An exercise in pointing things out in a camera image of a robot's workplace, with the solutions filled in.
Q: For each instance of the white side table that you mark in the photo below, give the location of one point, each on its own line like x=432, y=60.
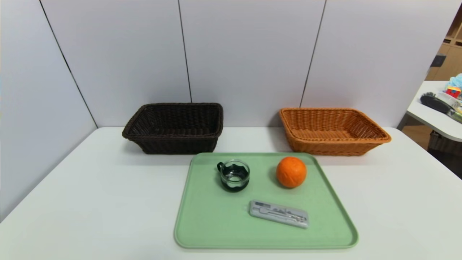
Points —
x=429, y=117

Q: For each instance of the glass cup with black holder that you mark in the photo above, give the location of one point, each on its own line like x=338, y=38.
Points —
x=234, y=177

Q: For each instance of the orange wicker basket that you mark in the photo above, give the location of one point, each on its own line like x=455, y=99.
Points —
x=325, y=144

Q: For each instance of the grey packet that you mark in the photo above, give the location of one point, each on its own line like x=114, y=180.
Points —
x=260, y=215

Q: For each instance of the clear plastic package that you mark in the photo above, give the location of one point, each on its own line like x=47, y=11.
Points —
x=451, y=104

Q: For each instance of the dark brown wicker basket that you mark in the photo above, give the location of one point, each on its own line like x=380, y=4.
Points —
x=173, y=142

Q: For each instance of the blue plush toy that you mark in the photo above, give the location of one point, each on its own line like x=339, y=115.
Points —
x=456, y=80

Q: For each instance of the dark grey wall box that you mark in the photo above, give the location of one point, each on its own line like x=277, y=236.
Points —
x=437, y=60

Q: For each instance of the wooden shelf cabinet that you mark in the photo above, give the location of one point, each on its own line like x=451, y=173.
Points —
x=451, y=61

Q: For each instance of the black round brush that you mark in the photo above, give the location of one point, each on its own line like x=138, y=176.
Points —
x=435, y=103

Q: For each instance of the green plastic tray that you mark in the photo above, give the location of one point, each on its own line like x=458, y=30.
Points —
x=216, y=216

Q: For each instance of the dark woven storage basket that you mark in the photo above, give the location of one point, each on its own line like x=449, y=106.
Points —
x=444, y=142

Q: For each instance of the orange fruit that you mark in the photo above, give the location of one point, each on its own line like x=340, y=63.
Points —
x=291, y=172

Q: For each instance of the red toy block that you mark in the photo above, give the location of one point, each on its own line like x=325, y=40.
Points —
x=453, y=91

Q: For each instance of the metal drawing compass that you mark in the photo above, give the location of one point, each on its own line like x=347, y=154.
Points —
x=278, y=213

